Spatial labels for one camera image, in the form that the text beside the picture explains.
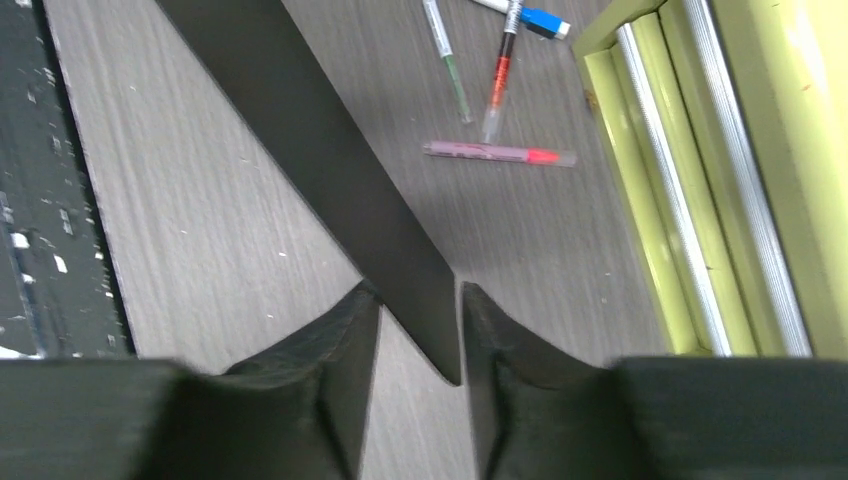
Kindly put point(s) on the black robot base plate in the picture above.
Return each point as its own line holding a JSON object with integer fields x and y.
{"x": 59, "y": 292}

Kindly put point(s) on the green metal drawer cabinet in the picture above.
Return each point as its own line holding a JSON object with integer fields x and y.
{"x": 725, "y": 125}

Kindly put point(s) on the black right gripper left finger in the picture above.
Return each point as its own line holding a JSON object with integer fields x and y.
{"x": 296, "y": 410}

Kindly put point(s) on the pink highlighter pen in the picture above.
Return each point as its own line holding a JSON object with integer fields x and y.
{"x": 531, "y": 156}

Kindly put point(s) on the orange red marker pen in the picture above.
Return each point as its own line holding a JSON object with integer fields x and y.
{"x": 493, "y": 113}

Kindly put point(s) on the blue cap white marker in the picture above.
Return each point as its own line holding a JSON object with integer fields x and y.
{"x": 539, "y": 21}

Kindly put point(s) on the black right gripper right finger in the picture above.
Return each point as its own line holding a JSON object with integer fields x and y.
{"x": 539, "y": 413}

